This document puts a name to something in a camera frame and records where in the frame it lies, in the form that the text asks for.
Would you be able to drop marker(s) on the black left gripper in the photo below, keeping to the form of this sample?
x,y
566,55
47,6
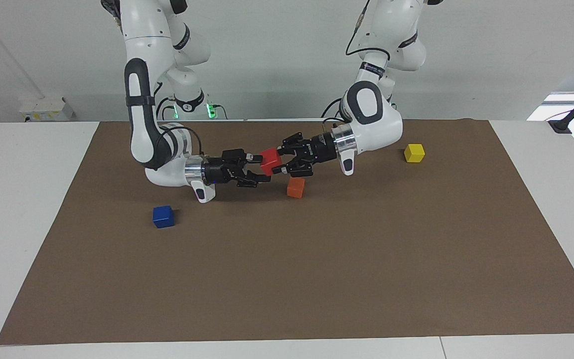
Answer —
x,y
317,149

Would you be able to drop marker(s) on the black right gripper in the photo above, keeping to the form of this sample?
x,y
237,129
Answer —
x,y
222,169

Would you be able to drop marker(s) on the red wooden block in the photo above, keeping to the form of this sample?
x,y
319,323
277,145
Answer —
x,y
270,160

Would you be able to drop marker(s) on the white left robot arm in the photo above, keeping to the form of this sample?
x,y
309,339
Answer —
x,y
371,124

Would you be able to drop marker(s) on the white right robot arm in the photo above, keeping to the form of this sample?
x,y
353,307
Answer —
x,y
142,124

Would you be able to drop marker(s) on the orange wooden block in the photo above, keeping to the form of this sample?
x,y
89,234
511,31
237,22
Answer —
x,y
295,188

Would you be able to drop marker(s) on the blue wooden block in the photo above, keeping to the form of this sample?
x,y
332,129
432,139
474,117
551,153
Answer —
x,y
163,217

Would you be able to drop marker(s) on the yellow wooden block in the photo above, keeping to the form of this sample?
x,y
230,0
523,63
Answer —
x,y
414,153

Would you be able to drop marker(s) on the brown table mat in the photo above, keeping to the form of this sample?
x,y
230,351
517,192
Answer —
x,y
287,274

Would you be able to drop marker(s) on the white box with yellow labels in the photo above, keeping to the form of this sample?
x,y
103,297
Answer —
x,y
48,107

